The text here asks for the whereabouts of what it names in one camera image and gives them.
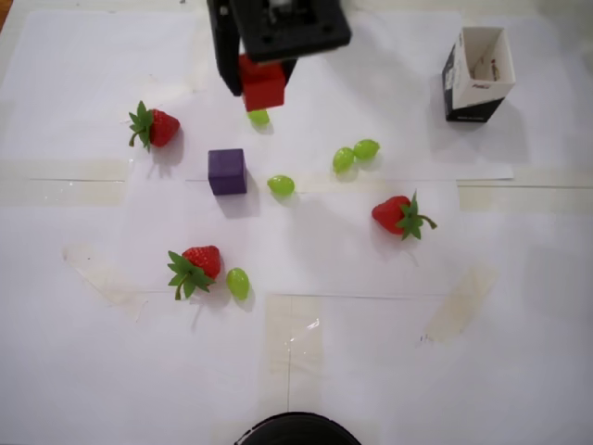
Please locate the plastic strawberry with curled leaves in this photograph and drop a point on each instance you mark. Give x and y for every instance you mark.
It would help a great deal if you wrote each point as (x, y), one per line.
(162, 127)

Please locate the purple wooden cube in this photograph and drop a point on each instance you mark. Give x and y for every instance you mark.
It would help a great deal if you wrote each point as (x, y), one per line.
(227, 171)

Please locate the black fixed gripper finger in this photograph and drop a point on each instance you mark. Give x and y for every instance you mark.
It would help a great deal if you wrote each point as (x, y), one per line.
(229, 60)

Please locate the green plastic grape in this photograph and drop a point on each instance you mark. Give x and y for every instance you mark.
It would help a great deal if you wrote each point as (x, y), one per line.
(281, 185)
(367, 149)
(344, 159)
(258, 117)
(238, 282)

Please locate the translucent tape strip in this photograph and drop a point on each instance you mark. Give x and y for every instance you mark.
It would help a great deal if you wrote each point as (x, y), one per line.
(463, 301)

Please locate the small white paper sheet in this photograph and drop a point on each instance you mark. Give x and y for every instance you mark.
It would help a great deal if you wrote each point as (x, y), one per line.
(324, 241)

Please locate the large white paper sheet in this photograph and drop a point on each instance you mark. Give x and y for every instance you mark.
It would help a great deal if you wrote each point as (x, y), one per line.
(394, 69)

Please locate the black gripper camera mount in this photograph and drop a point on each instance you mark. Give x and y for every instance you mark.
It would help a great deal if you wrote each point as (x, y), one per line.
(296, 46)

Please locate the red wooden cube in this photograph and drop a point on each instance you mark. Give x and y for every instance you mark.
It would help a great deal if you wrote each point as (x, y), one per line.
(264, 90)

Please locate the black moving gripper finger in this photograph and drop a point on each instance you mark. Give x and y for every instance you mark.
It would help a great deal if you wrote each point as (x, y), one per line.
(288, 72)

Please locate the black round object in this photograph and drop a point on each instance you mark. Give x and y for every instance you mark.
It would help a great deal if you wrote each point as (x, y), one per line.
(296, 431)

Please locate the plastic strawberry with long stem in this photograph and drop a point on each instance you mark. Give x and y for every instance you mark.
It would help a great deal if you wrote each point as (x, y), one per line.
(204, 259)

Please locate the white and black cardboard box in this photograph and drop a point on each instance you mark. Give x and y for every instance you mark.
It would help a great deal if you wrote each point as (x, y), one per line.
(472, 109)

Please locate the plastic strawberry with wide leaves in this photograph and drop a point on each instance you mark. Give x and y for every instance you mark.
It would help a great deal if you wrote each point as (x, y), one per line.
(391, 213)

